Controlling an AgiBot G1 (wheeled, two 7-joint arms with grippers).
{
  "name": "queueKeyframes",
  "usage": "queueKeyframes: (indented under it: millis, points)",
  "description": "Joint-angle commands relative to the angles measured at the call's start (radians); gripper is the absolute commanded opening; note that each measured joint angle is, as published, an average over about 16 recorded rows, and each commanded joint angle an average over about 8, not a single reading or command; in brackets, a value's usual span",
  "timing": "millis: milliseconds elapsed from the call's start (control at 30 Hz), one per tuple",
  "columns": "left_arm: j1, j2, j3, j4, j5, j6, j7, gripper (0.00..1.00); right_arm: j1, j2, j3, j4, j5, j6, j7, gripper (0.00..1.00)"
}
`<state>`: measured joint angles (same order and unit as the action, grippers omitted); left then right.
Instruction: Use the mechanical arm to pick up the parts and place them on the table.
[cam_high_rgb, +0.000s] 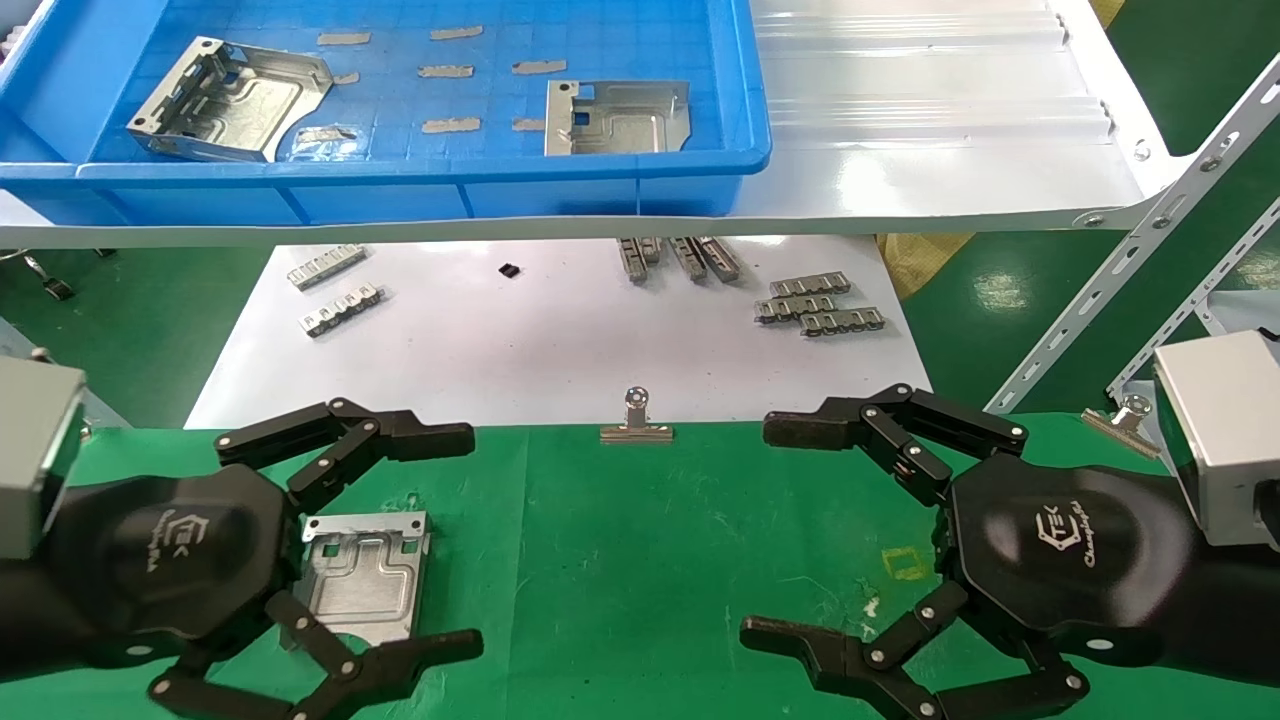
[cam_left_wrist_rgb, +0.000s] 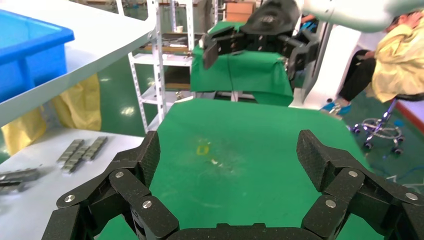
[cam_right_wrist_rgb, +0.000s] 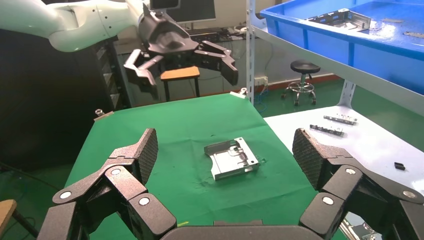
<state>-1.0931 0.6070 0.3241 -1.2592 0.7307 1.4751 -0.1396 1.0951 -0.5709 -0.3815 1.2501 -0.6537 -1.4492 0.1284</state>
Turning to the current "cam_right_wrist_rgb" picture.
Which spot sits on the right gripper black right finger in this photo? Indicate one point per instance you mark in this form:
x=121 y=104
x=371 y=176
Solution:
x=331 y=165

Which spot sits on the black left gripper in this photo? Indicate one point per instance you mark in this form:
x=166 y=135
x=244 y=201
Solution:
x=162 y=39

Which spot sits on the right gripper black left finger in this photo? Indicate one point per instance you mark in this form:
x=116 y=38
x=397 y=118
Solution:
x=126 y=185

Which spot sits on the sheet metal bracket curved cutout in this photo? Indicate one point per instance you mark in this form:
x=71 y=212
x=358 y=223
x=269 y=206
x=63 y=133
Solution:
x=232 y=160

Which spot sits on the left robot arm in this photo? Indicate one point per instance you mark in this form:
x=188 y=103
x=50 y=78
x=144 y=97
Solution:
x=66 y=23

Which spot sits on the wooden top black stool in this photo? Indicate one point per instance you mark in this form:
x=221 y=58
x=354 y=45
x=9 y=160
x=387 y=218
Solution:
x=6 y=212
x=180 y=73

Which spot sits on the white board sheet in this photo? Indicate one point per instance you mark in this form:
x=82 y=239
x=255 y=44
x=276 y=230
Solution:
x=364 y=149

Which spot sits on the cluttered dark desk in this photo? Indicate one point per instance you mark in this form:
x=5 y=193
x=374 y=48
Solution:
x=215 y=33

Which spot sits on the black computer monitor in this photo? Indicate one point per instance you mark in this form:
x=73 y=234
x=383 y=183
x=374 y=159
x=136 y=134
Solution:
x=198 y=11

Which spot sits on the green table cloth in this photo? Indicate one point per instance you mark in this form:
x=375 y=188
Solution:
x=185 y=126

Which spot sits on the black equipment rack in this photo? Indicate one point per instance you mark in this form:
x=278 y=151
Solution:
x=112 y=76

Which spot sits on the small black plastic piece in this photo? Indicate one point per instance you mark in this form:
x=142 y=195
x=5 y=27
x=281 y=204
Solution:
x=400 y=166

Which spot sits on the black stool chrome base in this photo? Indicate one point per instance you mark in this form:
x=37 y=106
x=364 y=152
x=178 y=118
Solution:
x=303 y=76

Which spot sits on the white metal shelf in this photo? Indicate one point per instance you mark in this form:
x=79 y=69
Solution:
x=331 y=71

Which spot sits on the large black panel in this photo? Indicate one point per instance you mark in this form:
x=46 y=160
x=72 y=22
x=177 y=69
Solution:
x=43 y=106

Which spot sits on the blue plastic bin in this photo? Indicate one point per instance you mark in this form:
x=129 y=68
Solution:
x=331 y=46

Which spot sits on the crumpled clear tape patch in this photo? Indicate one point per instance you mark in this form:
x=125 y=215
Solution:
x=382 y=28

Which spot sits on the grey tape strip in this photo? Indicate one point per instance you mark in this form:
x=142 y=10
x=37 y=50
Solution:
x=414 y=34
x=392 y=20

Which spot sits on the small slotted metal rail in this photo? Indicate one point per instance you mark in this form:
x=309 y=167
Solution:
x=327 y=130
x=341 y=119

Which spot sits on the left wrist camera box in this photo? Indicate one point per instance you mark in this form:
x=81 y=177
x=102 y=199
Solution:
x=164 y=4

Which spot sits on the white perforated shelf post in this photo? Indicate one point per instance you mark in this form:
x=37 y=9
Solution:
x=347 y=94
x=250 y=49

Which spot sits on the white wall power socket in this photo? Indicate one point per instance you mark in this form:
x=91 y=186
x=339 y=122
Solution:
x=261 y=80

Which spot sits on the sheet metal bracket with walls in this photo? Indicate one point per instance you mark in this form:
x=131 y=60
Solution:
x=341 y=20

